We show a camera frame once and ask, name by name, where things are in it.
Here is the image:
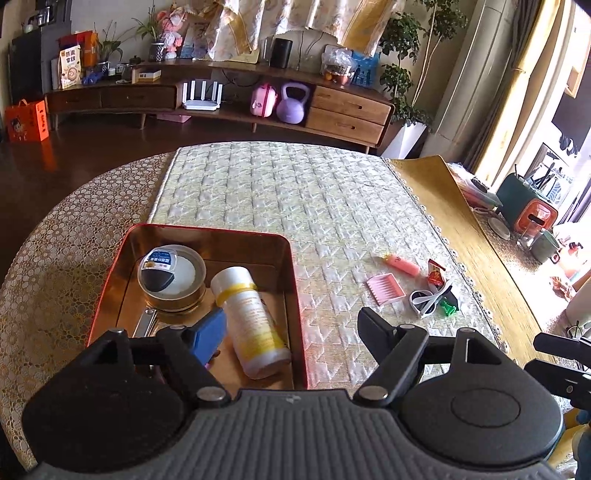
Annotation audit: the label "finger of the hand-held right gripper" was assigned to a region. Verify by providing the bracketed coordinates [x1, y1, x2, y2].
[533, 333, 591, 370]
[524, 360, 591, 409]

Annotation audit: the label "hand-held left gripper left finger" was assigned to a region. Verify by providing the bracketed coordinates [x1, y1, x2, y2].
[69, 307, 232, 408]

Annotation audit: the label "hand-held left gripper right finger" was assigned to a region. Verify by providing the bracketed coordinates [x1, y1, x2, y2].
[353, 307, 509, 408]

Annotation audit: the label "white yellow bottle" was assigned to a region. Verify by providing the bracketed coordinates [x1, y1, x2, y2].
[210, 267, 293, 380]

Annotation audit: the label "pink ribbed comb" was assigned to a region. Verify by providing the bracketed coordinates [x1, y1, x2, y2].
[366, 273, 406, 306]

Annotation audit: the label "white sunglasses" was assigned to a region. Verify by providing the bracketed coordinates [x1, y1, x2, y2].
[410, 279, 460, 320]

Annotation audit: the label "round gold tin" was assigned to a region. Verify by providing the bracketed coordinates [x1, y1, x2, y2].
[137, 244, 207, 315]

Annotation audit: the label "pink highlighter pen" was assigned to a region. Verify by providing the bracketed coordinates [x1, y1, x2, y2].
[384, 255, 421, 276]

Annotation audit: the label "red tin box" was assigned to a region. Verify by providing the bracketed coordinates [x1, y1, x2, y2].
[87, 223, 309, 393]

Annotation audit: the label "white jug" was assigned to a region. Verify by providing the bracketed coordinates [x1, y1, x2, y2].
[566, 291, 591, 337]

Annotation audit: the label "green mug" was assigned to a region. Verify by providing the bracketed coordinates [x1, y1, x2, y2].
[530, 231, 560, 265]

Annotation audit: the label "yellow table mat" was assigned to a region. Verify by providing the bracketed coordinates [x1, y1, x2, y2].
[385, 155, 557, 370]

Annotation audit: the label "white round coaster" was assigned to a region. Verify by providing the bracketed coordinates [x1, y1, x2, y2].
[487, 216, 511, 241]

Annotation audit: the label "quilted beige table mat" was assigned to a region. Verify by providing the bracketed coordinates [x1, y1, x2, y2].
[148, 141, 509, 393]

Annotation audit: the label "teal orange utensil holder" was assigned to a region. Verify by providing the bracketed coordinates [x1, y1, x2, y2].
[496, 161, 559, 234]

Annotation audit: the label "pink flat tray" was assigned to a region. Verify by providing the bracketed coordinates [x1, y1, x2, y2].
[450, 164, 504, 208]

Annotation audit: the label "wooden TV cabinet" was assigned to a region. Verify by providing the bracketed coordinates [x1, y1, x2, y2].
[44, 59, 396, 154]

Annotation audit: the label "white router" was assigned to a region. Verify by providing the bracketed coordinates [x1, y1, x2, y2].
[181, 79, 223, 112]

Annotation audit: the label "pink toy case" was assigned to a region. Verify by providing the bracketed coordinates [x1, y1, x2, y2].
[250, 83, 279, 119]

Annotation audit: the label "purple kettlebell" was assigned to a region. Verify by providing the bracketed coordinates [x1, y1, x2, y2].
[276, 82, 311, 124]

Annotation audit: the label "tall potted tree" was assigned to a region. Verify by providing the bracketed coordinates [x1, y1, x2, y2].
[379, 0, 469, 160]

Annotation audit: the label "blue picture box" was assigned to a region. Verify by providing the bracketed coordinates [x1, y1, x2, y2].
[351, 51, 382, 88]

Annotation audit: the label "plastic bag of fruit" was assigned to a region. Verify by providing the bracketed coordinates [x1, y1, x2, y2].
[321, 47, 354, 84]

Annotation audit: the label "orange gift bag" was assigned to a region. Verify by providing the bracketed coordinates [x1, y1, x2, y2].
[4, 100, 51, 144]

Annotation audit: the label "white standing air conditioner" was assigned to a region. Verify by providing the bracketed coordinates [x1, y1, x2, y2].
[422, 0, 518, 158]

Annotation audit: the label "potted spider plant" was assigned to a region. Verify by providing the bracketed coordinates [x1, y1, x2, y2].
[131, 4, 169, 63]

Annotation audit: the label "small potted plant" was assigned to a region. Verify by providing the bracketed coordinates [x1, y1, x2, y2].
[95, 28, 125, 75]

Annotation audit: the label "black speaker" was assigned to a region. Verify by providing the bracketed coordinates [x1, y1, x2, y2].
[271, 38, 294, 70]

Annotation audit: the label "white fan-shaped board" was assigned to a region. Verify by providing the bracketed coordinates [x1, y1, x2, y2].
[263, 30, 340, 70]

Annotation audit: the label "white snack bag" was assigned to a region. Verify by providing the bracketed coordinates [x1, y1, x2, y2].
[58, 45, 84, 90]

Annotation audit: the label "pink plush doll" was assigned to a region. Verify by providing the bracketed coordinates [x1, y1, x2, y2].
[157, 2, 190, 60]

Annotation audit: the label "red orange box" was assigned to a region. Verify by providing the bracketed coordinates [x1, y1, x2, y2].
[58, 30, 100, 65]

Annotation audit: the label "floral yellow hanging cloth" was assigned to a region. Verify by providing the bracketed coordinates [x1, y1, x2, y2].
[203, 0, 404, 62]

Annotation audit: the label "black cabinet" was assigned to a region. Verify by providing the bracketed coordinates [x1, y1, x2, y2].
[9, 21, 75, 93]

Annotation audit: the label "coffee machine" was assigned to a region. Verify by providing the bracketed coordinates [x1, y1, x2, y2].
[23, 0, 72, 26]

